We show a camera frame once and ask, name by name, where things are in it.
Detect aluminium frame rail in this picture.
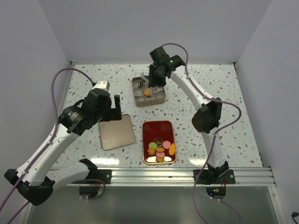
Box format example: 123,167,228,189
46,166,278,187

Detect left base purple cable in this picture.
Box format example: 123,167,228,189
79,178,107,201

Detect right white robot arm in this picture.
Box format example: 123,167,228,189
149,47,229,184

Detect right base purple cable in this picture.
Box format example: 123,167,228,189
192,170,242,224

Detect pink round cookie right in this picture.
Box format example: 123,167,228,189
163,141,171,149

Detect red rectangular tray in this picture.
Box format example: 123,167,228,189
142,121,177,165

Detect gold tin lid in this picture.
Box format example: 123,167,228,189
98,114,135,151

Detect orange flower cookie bottom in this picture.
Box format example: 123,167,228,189
156,157,164,162

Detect orange round cookie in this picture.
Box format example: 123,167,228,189
143,90,151,97

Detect right black base bracket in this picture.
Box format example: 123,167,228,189
196,169,236,185

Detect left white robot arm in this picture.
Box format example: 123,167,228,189
4,88,121,206

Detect orange flower cookie middle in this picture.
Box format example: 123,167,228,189
156,147,164,152

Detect left black base bracket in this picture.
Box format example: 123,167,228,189
95,169,112,184

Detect black base bracket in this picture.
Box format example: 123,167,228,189
95,169,112,184
196,169,236,185

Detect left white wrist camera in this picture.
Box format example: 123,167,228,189
93,80,110,92

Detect green round cookie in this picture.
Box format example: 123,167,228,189
149,142,157,149

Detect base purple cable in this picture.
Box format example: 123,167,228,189
79,178,107,201
192,170,242,224

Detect yellow swirl cookie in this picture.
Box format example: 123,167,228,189
147,148,156,156

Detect pink sandwich cookie lower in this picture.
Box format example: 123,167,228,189
156,152,165,158

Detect gold cookie tin box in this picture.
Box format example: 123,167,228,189
132,75,166,107

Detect orange fish shaped cookie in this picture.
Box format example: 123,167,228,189
169,143,176,156

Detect orange flower cookie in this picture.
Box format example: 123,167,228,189
156,157,164,162
156,147,164,152

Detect metal tongs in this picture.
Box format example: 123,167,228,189
138,73,158,92

